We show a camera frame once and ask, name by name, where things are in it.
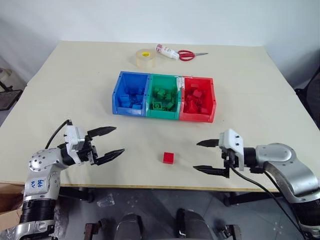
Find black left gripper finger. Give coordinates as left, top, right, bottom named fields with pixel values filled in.
left=95, top=148, right=126, bottom=166
left=87, top=126, right=118, bottom=138

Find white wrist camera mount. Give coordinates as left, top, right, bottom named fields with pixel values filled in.
left=63, top=124, right=87, bottom=166
left=218, top=128, right=245, bottom=172

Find green plastic storage bin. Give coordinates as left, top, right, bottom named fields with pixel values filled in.
left=144, top=73, right=185, bottom=121

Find black office chair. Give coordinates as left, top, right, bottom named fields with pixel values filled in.
left=294, top=71, right=320, bottom=131

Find red plastic storage bin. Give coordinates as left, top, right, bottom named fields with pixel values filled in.
left=178, top=76, right=217, bottom=124

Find clear plastic cup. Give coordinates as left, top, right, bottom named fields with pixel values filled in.
left=96, top=194, right=116, bottom=208

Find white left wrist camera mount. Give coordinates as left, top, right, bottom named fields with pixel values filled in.
left=63, top=124, right=87, bottom=166

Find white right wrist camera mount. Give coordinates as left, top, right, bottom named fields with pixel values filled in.
left=218, top=128, right=245, bottom=172

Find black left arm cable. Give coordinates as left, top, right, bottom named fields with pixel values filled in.
left=44, top=119, right=74, bottom=150

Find blue plastic storage bin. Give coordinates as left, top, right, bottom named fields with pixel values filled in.
left=111, top=71, right=150, bottom=118

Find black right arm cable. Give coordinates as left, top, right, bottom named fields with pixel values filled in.
left=229, top=165, right=309, bottom=240

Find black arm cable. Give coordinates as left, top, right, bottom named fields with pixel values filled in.
left=229, top=165, right=309, bottom=240
left=44, top=119, right=74, bottom=150

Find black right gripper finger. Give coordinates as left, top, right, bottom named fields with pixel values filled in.
left=192, top=164, right=226, bottom=177
left=196, top=138, right=221, bottom=148

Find brown cardboard box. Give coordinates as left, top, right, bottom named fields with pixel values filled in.
left=0, top=182, right=26, bottom=234

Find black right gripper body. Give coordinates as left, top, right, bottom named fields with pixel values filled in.
left=220, top=147, right=237, bottom=179

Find black mesh stand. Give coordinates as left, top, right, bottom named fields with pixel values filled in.
left=0, top=88, right=24, bottom=112

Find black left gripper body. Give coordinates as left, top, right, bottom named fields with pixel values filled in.
left=77, top=134, right=100, bottom=166

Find red square toy brick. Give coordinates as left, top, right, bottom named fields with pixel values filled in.
left=162, top=151, right=175, bottom=165

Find red handled scissors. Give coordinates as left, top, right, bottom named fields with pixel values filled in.
left=177, top=49, right=209, bottom=62

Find white glue bottle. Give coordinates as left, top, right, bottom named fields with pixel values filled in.
left=155, top=43, right=180, bottom=61

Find rusty metal base foot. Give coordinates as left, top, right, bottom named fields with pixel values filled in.
left=216, top=223, right=242, bottom=240
left=84, top=218, right=109, bottom=240

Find clear packing tape roll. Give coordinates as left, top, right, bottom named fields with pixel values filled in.
left=135, top=48, right=157, bottom=69

